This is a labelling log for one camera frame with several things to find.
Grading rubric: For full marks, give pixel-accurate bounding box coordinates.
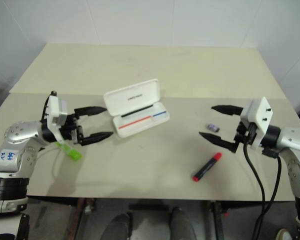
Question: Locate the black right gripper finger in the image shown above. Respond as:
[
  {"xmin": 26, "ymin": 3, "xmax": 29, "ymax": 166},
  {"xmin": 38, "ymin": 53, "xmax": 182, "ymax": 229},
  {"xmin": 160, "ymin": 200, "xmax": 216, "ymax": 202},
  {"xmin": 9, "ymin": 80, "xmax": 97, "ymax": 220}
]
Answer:
[
  {"xmin": 198, "ymin": 132, "xmax": 242, "ymax": 153},
  {"xmin": 211, "ymin": 104, "xmax": 245, "ymax": 117}
]

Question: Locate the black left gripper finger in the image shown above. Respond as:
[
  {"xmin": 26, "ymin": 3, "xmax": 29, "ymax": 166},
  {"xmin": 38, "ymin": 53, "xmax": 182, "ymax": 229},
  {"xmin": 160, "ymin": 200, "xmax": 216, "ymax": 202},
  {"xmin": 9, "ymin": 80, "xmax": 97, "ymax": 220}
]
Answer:
[
  {"xmin": 76, "ymin": 126, "xmax": 114, "ymax": 147},
  {"xmin": 74, "ymin": 106, "xmax": 108, "ymax": 120}
]

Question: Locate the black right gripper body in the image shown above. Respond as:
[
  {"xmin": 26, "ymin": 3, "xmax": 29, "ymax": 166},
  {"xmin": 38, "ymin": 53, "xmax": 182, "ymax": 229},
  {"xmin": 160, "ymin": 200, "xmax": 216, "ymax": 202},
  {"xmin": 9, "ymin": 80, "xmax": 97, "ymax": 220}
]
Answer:
[{"xmin": 234, "ymin": 119, "xmax": 256, "ymax": 146}]

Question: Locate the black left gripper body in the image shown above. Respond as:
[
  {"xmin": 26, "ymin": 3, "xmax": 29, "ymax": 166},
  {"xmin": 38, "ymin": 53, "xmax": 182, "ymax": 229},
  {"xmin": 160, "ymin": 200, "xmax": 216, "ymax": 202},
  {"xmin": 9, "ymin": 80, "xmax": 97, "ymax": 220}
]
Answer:
[{"xmin": 59, "ymin": 112, "xmax": 79, "ymax": 144}]

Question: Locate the green highlighter pen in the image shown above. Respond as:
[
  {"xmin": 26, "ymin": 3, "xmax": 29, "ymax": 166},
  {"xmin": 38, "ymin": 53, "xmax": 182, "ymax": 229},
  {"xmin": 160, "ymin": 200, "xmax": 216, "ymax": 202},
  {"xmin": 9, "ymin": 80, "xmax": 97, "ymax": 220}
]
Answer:
[{"xmin": 55, "ymin": 141, "xmax": 83, "ymax": 161}]

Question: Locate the red and black marker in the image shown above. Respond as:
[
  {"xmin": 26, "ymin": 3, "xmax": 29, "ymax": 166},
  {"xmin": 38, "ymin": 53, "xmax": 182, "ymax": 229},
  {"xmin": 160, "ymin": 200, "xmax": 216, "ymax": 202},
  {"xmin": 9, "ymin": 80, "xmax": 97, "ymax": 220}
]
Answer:
[{"xmin": 192, "ymin": 152, "xmax": 223, "ymax": 182}]

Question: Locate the white hard pencil case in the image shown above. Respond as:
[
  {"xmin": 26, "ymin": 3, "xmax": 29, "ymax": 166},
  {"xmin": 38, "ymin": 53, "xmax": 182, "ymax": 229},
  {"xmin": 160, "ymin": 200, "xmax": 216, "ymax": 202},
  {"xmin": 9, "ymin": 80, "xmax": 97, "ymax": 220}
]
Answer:
[{"xmin": 103, "ymin": 78, "xmax": 171, "ymax": 138}]

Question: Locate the dark metal table leg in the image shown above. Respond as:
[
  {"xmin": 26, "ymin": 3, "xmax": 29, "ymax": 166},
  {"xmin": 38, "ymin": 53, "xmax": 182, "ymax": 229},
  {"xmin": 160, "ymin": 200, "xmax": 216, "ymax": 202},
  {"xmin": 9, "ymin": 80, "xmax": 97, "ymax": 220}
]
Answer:
[
  {"xmin": 74, "ymin": 198, "xmax": 96, "ymax": 240},
  {"xmin": 206, "ymin": 199, "xmax": 228, "ymax": 240}
]

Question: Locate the dark rounded shape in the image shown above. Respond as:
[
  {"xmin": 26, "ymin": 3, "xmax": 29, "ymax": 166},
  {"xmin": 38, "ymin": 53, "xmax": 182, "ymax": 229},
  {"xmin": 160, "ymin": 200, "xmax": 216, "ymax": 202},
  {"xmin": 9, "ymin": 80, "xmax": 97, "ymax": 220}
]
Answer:
[{"xmin": 106, "ymin": 212, "xmax": 133, "ymax": 240}]

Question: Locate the light sneaker shoe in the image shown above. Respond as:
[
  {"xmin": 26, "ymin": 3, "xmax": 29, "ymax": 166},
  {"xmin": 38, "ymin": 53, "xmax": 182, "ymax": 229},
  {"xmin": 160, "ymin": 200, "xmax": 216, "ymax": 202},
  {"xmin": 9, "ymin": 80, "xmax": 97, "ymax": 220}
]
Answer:
[{"xmin": 276, "ymin": 227, "xmax": 295, "ymax": 240}]

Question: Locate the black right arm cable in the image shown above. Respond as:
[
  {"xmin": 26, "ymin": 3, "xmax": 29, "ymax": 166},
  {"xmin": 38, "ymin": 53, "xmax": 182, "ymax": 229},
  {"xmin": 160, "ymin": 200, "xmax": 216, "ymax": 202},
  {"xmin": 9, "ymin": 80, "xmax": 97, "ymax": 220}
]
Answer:
[{"xmin": 242, "ymin": 122, "xmax": 283, "ymax": 240}]

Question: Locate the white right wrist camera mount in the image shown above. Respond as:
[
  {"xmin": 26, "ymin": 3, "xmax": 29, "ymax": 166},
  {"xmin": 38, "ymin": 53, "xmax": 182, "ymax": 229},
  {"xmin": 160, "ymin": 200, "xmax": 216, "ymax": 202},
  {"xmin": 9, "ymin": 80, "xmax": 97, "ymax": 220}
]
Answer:
[{"xmin": 239, "ymin": 96, "xmax": 274, "ymax": 149}]

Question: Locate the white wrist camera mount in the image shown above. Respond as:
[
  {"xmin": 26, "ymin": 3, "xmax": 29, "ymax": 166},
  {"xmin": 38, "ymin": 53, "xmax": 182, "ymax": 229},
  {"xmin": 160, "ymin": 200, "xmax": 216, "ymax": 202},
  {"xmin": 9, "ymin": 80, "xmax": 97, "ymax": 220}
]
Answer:
[
  {"xmin": 239, "ymin": 96, "xmax": 274, "ymax": 149},
  {"xmin": 41, "ymin": 94, "xmax": 70, "ymax": 145}
]

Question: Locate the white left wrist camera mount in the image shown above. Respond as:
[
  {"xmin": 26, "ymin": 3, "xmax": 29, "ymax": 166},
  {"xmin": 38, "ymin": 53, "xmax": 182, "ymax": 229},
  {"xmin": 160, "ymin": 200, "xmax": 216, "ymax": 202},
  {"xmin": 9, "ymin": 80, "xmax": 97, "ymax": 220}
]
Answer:
[{"xmin": 41, "ymin": 94, "xmax": 70, "ymax": 145}]

